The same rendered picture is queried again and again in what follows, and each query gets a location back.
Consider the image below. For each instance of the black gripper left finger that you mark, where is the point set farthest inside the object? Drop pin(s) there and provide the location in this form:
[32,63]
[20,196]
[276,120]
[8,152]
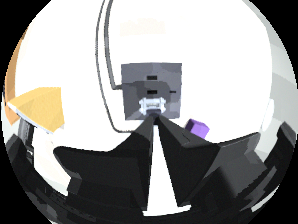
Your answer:
[129,165]

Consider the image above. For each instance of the purple block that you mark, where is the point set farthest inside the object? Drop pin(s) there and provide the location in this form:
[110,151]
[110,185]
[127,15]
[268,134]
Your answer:
[200,129]

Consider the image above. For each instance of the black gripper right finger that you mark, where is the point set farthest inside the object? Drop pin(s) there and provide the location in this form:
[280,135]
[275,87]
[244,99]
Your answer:
[191,160]

